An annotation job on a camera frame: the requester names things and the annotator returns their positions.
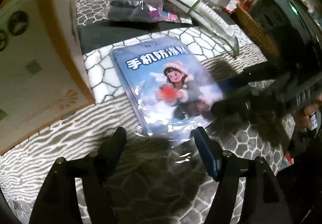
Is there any wicker basket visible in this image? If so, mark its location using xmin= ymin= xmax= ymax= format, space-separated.
xmin=233 ymin=4 xmax=279 ymax=58

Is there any large cardboard box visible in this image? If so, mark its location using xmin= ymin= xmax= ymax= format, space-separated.
xmin=1 ymin=0 xmax=94 ymax=153

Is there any person right hand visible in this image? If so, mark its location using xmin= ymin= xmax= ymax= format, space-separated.
xmin=293 ymin=95 xmax=321 ymax=132

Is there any blue phone pouch package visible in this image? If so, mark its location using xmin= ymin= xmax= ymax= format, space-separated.
xmin=111 ymin=37 xmax=224 ymax=142

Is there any dark purple clothing package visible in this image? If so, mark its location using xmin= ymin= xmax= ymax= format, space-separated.
xmin=101 ymin=0 xmax=181 ymax=23

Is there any white green wool package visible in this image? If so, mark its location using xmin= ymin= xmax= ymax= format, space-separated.
xmin=167 ymin=0 xmax=240 ymax=58

